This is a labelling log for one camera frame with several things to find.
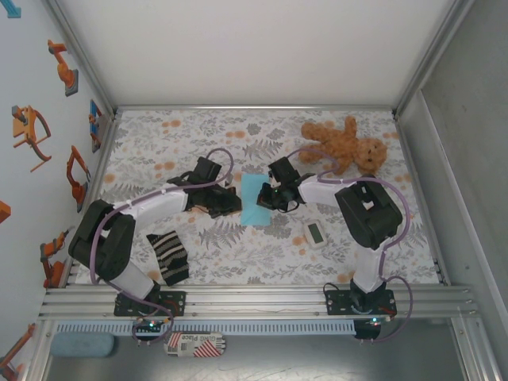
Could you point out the light blue cloth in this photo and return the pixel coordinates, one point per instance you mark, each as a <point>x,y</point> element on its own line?
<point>250,198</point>

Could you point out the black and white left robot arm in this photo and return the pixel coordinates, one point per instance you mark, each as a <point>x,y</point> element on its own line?
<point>155,204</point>

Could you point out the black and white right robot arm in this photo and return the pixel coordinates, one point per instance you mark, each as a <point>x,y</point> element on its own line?
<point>317,190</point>

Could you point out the white digital timer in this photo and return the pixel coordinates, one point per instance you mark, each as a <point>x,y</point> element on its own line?
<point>314,234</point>

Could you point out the floral printed tablecloth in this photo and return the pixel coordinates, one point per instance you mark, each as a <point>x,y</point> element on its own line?
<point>238,254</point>

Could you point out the black and beige striped sock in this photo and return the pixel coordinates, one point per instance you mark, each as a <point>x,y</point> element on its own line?
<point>168,258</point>

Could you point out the brown teddy bear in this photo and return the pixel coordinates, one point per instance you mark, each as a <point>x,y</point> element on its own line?
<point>345,145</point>

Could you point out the blue and orange machine sticker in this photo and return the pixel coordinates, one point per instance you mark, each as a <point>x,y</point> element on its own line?
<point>95,127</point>

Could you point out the red white striped case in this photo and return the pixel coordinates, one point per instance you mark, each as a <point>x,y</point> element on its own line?
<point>196,344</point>

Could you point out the blue-grey oval pouch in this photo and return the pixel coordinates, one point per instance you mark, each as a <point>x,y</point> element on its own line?
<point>83,344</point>

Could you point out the orange gripper claw sticker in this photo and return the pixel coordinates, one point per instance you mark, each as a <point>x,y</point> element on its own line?
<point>16,353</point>
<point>25,127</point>

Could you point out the orange block sticker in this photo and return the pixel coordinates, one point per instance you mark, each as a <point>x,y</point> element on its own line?
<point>4,212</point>

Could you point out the aluminium frame crossbar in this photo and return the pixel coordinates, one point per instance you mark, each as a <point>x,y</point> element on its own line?
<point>254,107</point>

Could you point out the aluminium mounting rail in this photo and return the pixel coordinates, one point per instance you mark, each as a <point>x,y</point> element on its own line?
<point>258,301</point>

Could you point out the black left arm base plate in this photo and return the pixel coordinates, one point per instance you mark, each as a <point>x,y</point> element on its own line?
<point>176,303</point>

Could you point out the aluminium table side rail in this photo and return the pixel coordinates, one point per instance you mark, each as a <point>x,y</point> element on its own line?
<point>409,152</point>
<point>98,170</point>

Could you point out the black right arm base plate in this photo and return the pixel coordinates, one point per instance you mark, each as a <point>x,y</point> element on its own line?
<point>335,303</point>

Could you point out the aluminium frame post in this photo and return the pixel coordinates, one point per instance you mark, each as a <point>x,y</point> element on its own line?
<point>433,55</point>
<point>88,63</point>

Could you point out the aluminium frame leg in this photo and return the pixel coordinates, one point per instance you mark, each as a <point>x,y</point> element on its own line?
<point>472,349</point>
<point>37,353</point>

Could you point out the blue wall sticker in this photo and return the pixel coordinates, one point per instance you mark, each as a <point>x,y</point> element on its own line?
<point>14,8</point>

